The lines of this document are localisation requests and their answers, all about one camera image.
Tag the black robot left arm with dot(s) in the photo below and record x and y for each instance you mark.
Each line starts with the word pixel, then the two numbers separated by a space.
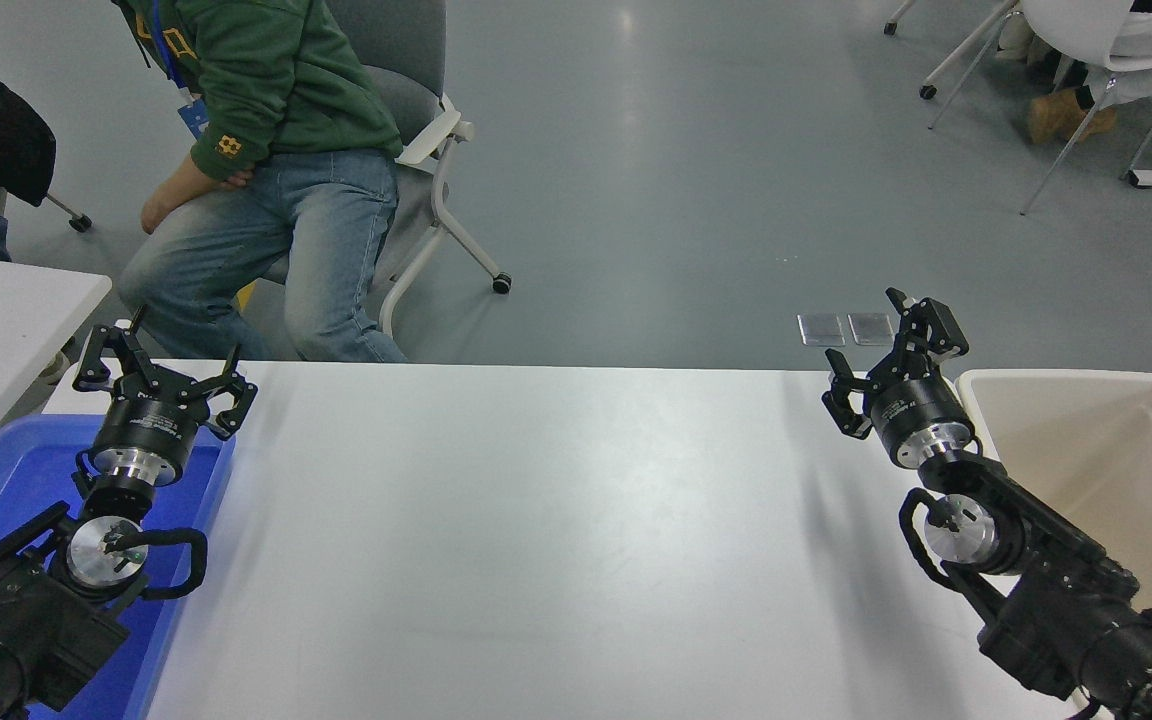
pixel 26 620

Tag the metal floor plate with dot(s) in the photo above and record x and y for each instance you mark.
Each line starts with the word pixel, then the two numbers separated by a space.
pixel 821 330
pixel 869 328

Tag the white grey office chair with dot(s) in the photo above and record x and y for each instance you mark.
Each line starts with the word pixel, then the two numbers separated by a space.
pixel 416 60

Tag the person with tan boots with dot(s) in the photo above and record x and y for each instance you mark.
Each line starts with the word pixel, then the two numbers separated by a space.
pixel 1056 115

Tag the person's right hand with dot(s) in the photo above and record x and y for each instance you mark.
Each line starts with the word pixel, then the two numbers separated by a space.
pixel 234 180

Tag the white side table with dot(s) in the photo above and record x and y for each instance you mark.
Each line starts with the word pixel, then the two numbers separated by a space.
pixel 6 320

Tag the person's left forearm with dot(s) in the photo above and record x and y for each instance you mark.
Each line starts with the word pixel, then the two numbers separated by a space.
pixel 221 155

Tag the chair base with casters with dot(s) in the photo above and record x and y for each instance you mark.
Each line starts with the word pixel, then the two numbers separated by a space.
pixel 927 92

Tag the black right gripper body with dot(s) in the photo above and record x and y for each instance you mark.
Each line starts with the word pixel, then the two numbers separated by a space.
pixel 911 405

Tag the person's left hand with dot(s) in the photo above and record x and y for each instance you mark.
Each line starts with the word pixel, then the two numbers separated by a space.
pixel 166 203

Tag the seated person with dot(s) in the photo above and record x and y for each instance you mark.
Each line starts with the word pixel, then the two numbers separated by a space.
pixel 276 100

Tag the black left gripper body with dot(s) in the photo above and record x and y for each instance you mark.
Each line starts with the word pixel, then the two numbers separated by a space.
pixel 141 420

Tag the blue plastic tray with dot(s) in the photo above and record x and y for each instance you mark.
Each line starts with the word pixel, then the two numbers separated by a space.
pixel 16 470

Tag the large pale plastic bin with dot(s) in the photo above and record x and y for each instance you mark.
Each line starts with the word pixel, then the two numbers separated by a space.
pixel 1116 470

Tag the chair with black caster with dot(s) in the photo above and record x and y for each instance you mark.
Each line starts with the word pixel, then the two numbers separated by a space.
pixel 81 224

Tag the white shell chair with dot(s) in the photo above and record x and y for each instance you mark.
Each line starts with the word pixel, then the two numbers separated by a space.
pixel 1076 25

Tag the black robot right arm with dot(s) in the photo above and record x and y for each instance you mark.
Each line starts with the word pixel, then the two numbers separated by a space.
pixel 1046 590

